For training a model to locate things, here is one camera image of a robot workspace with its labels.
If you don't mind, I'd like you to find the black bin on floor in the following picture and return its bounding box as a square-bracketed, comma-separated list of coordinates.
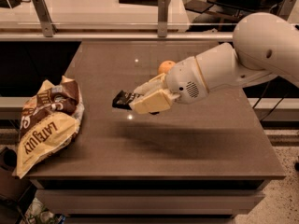
[0, 147, 35, 203]

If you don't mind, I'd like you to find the dark brown table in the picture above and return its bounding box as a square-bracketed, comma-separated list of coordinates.
[28, 42, 285, 217]

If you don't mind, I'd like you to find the middle metal railing bracket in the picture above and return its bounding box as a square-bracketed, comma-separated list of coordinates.
[157, 0, 170, 37]

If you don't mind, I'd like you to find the black device on counter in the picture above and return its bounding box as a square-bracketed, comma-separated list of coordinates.
[0, 0, 31, 8]

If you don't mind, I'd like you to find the right metal railing bracket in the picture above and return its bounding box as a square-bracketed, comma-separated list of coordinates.
[277, 0, 297, 21]

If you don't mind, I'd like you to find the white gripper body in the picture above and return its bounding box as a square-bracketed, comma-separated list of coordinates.
[165, 57, 208, 104]

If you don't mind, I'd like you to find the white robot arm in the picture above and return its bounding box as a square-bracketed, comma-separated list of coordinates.
[129, 13, 299, 114]

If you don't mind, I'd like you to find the metal railing bracket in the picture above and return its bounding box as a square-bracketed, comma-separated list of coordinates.
[157, 0, 170, 37]
[277, 0, 297, 21]
[32, 0, 56, 37]

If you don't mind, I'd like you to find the orange fruit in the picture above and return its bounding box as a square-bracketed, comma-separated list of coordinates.
[158, 61, 176, 74]

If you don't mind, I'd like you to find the black rxbar chocolate bar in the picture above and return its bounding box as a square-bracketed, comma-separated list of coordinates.
[112, 91, 140, 110]

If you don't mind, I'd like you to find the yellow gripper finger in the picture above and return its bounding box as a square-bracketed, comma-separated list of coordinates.
[129, 89, 180, 114]
[134, 73, 166, 95]

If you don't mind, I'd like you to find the left metal railing bracket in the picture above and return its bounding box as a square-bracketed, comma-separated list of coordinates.
[32, 0, 56, 37]

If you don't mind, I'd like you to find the brown yellow chip bag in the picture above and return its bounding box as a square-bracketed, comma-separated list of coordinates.
[16, 76, 84, 179]

